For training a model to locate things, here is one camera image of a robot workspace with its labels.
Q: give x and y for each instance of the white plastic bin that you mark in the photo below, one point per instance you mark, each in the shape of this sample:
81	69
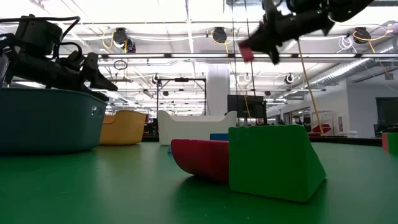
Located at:
192	129

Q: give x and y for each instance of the black monitor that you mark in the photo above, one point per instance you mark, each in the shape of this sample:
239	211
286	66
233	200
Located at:
247	105

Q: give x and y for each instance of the black frame stand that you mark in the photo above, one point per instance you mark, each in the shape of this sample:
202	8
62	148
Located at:
182	79

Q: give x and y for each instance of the red half-round block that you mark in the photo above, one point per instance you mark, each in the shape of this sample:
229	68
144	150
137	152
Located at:
202	161

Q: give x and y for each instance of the white round column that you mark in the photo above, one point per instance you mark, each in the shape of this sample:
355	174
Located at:
217	90

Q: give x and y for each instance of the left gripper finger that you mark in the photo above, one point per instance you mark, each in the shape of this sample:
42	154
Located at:
94	93
104	83

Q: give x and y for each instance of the silver ventilation duct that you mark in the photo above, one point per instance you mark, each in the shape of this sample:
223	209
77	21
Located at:
342	73

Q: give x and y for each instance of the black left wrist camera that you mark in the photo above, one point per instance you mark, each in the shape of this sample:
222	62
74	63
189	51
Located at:
38	34

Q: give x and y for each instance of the red and white object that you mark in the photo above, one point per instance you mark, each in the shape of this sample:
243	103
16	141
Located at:
320	128

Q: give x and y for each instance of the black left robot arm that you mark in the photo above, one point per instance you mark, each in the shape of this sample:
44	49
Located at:
6	49

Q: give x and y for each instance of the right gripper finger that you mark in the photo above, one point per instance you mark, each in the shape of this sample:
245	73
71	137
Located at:
255	42
274	53

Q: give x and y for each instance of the small green block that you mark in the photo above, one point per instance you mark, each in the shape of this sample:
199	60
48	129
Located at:
393	143

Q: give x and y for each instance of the dark green plastic bin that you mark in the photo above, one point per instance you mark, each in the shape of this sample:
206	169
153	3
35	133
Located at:
46	121

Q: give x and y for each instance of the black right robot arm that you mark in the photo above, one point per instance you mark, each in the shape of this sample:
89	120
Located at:
351	9

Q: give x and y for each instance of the small red block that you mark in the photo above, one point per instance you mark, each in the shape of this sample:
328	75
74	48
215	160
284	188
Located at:
384	142

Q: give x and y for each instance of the orange plastic bin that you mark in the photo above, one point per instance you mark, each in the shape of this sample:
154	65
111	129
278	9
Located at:
122	127

